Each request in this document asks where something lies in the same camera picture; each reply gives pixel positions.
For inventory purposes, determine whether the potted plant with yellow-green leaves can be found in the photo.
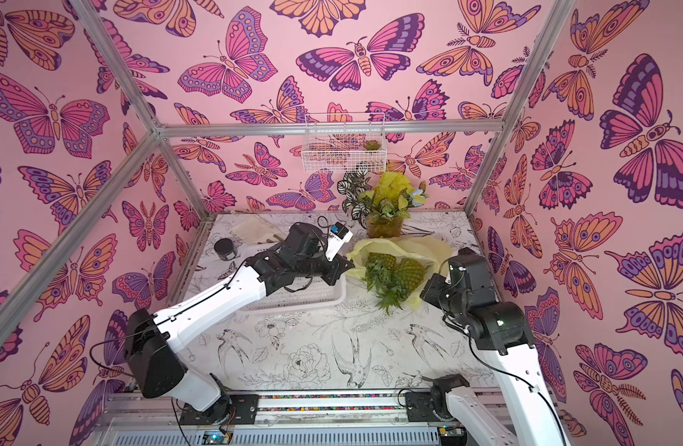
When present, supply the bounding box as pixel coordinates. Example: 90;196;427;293
337;171;428;239

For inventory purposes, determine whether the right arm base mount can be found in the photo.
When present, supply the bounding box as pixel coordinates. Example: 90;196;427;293
396;375;470;422

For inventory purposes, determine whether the aluminium front rail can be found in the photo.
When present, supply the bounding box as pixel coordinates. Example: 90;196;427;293
90;387;571;446

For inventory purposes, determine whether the small black round jar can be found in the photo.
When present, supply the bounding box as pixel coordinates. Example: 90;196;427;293
213;238;237;261

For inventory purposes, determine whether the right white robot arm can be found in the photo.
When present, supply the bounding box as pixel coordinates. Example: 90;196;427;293
421;248;570;445

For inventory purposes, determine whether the white wire wall basket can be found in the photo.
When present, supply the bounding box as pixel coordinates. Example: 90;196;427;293
299;111;388;174

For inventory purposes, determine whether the pineapple nearer basket front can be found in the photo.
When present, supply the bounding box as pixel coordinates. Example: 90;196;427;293
376;258;426;312

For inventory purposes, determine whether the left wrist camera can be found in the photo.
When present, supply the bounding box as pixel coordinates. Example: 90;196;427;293
326;222;353;261

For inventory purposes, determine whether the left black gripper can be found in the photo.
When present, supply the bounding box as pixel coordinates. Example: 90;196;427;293
294;247;356;288

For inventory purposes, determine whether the white perforated plastic basket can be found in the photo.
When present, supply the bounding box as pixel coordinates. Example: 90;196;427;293
237;239;348;313

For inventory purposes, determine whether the beige cloth pad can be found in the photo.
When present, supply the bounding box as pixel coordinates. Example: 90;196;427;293
230;215;286;245

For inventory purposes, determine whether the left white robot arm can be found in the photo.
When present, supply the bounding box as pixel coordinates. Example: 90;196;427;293
123;222;353;423

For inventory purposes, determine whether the pineapple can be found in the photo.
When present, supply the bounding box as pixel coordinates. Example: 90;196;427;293
363;252;397;292

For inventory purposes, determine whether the yellow-green plastic bag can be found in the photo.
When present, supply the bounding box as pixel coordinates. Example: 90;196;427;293
344;236;457;310

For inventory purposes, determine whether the small plant in wire basket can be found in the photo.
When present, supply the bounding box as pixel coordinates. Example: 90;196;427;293
363;140;382;152

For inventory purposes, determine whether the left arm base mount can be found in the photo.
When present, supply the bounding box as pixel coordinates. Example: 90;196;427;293
179;390;260;427

